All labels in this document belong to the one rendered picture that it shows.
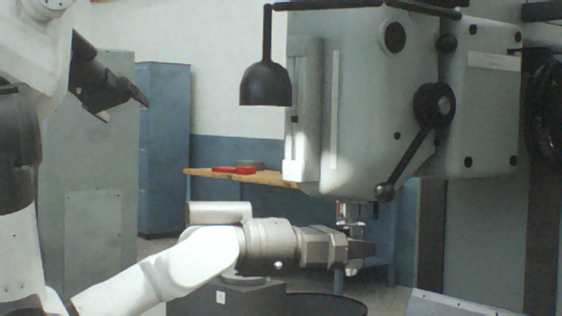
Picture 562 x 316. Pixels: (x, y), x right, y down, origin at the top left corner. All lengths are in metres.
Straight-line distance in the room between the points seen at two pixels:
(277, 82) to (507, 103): 0.45
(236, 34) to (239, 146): 1.22
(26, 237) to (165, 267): 0.20
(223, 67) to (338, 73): 7.31
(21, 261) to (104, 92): 0.65
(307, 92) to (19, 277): 0.46
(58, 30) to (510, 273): 0.90
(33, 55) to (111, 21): 9.57
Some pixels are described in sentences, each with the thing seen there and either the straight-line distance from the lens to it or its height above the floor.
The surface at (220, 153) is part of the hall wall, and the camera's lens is 8.35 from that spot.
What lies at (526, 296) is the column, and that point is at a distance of 1.45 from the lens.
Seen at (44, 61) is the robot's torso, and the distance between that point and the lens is 1.03.
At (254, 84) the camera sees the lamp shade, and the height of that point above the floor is 1.47.
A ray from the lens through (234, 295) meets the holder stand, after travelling 1.39.
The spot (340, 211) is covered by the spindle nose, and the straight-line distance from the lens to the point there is 1.16.
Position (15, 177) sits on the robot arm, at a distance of 0.94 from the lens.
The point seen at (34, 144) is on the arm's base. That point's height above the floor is 1.39.
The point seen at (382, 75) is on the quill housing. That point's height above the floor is 1.49.
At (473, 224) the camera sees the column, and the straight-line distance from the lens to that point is 1.49.
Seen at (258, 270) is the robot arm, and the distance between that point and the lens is 1.10.
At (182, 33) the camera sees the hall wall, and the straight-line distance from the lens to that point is 9.07.
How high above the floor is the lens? 1.43
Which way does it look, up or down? 3 degrees down
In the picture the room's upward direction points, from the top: 1 degrees clockwise
